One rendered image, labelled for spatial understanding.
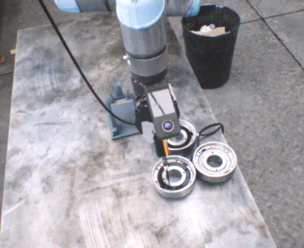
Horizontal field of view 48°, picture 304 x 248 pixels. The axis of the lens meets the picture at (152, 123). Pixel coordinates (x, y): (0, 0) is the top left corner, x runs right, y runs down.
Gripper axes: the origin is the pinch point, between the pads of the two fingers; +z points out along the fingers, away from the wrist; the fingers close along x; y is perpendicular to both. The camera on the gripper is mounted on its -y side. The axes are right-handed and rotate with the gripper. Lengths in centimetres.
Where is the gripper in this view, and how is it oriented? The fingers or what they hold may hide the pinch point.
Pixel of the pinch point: (159, 140)
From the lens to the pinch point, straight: 77.9
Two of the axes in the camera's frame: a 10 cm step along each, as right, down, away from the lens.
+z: 1.0, 6.6, 7.5
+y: -2.2, -7.2, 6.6
